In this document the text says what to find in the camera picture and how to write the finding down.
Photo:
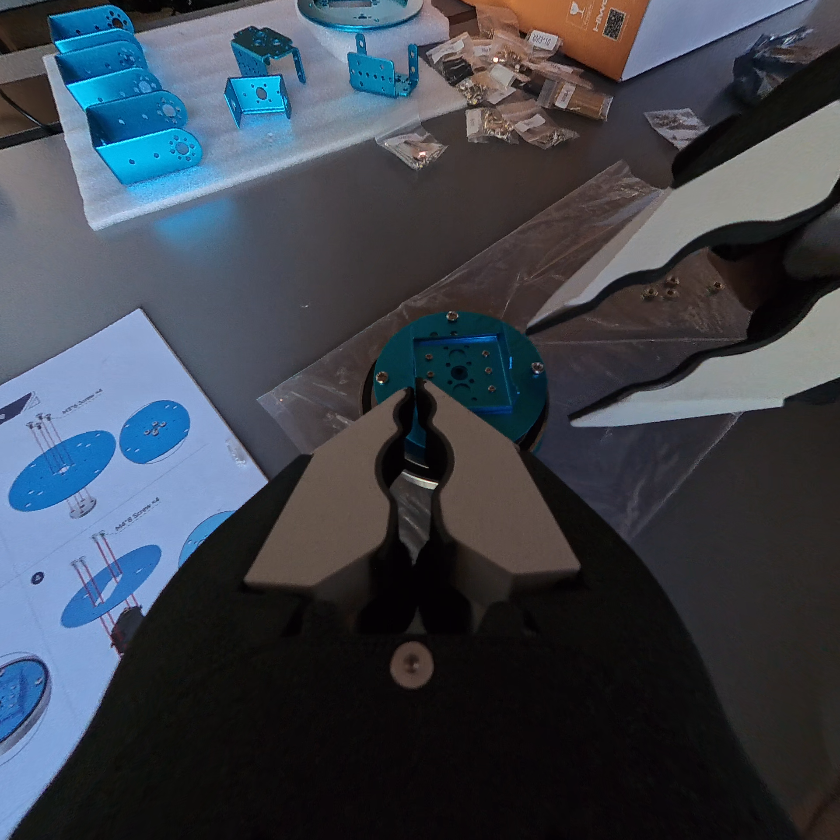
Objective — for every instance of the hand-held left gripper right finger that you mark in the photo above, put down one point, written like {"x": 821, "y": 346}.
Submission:
{"x": 512, "y": 518}

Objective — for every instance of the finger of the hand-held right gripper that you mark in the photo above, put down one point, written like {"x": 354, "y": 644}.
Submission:
{"x": 722, "y": 190}
{"x": 754, "y": 380}

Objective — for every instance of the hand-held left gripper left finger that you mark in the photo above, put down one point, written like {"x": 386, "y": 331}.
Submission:
{"x": 315, "y": 518}

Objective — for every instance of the blue round plate with bracket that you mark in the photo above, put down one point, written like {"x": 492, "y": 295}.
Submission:
{"x": 400, "y": 348}

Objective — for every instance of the grey desk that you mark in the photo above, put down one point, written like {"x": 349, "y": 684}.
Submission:
{"x": 262, "y": 262}

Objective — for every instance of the dark blue plastic bag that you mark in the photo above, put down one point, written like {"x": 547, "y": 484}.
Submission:
{"x": 761, "y": 65}

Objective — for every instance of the single clear hardware packet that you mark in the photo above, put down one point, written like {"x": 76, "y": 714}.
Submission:
{"x": 673, "y": 124}

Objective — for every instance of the clear flat plastic bag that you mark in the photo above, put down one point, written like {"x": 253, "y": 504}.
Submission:
{"x": 315, "y": 400}

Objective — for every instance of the white instruction booklet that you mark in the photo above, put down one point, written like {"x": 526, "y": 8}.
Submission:
{"x": 197, "y": 459}

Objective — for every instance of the orange and white cardboard box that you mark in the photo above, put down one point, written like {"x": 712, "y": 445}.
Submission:
{"x": 571, "y": 39}

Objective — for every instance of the pile of small hardware bags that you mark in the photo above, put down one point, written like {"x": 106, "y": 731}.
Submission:
{"x": 512, "y": 118}

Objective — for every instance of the clear bag of long screws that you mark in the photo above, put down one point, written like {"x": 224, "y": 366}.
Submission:
{"x": 413, "y": 149}

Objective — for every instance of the white foam sheet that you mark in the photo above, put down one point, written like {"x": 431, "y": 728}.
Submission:
{"x": 295, "y": 157}

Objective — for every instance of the wide blue U bracket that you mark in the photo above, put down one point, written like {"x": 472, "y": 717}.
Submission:
{"x": 374, "y": 75}

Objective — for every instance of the small blue U bracket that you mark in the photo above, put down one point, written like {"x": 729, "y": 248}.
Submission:
{"x": 256, "y": 98}

